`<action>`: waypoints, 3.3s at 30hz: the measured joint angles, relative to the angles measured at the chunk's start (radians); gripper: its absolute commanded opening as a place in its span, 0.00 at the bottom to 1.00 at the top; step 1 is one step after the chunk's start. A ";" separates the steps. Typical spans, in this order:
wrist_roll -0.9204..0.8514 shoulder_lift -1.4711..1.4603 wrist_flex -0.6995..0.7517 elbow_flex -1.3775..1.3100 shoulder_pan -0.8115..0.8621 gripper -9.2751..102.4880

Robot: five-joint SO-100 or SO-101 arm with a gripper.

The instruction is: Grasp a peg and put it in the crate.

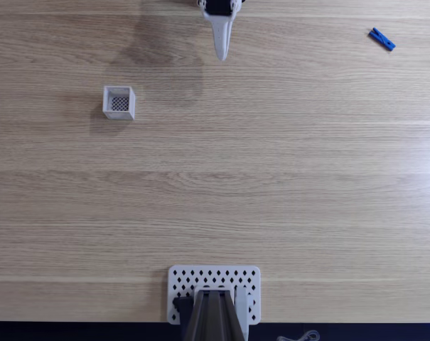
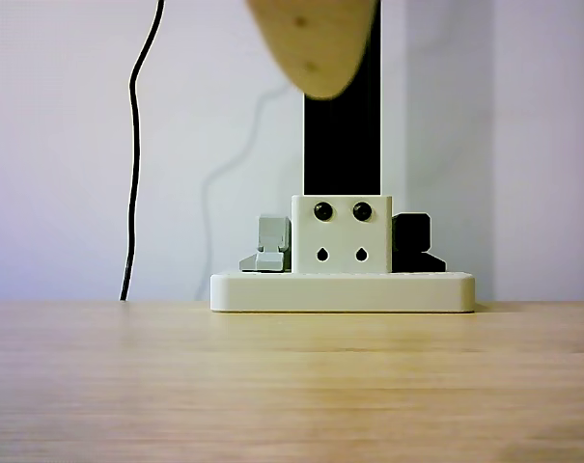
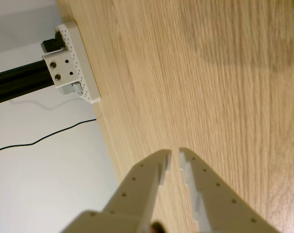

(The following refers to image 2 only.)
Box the white post mount block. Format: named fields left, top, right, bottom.
left=291, top=194, right=394, bottom=274

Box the white perforated base plate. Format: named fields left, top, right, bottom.
left=209, top=270, right=477, bottom=313

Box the black corner bracket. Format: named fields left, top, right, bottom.
left=391, top=211, right=447, bottom=273

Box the white cable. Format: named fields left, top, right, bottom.
left=197, top=86, right=292, bottom=303

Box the grey corner bracket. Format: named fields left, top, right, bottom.
left=238, top=214, right=293, bottom=274

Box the black cable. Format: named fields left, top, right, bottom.
left=119, top=0, right=166, bottom=302

